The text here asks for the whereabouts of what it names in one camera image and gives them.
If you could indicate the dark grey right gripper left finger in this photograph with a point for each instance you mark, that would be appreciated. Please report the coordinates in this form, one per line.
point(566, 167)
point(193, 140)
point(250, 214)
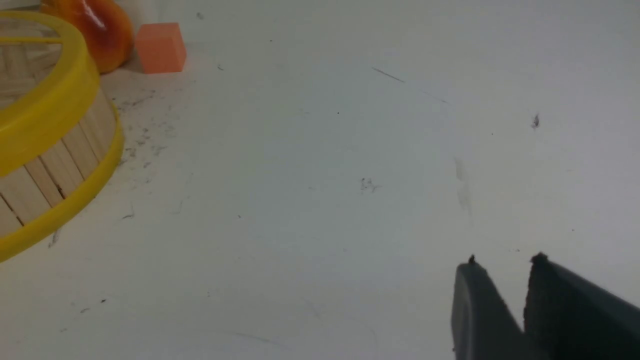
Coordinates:
point(482, 326)

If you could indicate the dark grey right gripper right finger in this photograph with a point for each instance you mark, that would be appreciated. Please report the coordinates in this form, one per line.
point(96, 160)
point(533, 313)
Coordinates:
point(571, 318)

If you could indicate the yellow rimmed bamboo steamer basket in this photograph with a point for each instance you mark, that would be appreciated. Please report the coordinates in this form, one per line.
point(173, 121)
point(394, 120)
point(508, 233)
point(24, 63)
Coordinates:
point(61, 136)

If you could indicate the orange yellow toy pear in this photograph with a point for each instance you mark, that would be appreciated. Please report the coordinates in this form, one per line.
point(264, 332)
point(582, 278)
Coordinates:
point(105, 26)

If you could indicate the orange foam cube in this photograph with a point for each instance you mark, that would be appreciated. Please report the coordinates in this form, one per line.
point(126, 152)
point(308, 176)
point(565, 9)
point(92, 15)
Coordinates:
point(160, 48)

